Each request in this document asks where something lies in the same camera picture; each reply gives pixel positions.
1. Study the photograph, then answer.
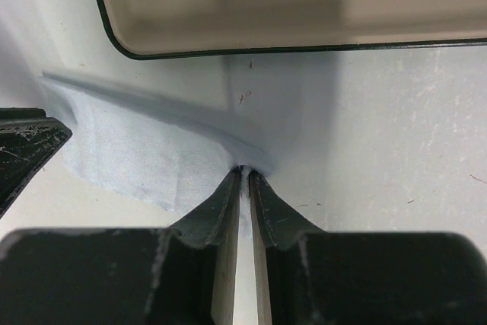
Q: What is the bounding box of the dark green glasses case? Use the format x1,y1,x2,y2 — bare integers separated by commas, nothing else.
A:
96,0,486,60

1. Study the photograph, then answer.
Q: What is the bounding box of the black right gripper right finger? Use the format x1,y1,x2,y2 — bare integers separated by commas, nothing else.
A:
248,171,486,324

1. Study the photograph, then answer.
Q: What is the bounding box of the light blue cleaning cloth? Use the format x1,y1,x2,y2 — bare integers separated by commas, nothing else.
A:
39,53,343,214

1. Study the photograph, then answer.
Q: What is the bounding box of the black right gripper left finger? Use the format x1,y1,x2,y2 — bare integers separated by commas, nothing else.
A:
1,169,240,324

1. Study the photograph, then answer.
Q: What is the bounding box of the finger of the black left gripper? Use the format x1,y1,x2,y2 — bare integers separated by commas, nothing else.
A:
0,108,72,215

